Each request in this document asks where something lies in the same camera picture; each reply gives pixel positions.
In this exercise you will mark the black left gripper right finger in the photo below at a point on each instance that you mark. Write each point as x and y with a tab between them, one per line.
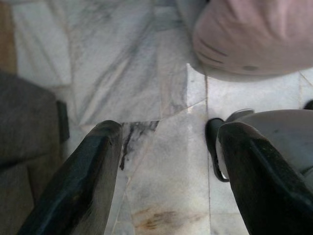
264	186

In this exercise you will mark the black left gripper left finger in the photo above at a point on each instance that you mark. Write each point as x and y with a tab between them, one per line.
80	176

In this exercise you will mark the pink pillow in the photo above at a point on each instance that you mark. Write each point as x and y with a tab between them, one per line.
249	36

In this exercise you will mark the dark brown fabric sofa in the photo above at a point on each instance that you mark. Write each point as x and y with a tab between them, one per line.
24	122

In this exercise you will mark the grey robot leg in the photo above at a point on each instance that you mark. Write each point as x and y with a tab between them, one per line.
281	137

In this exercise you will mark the brown wooden furniture edge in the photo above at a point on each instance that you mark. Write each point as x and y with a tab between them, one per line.
6	36

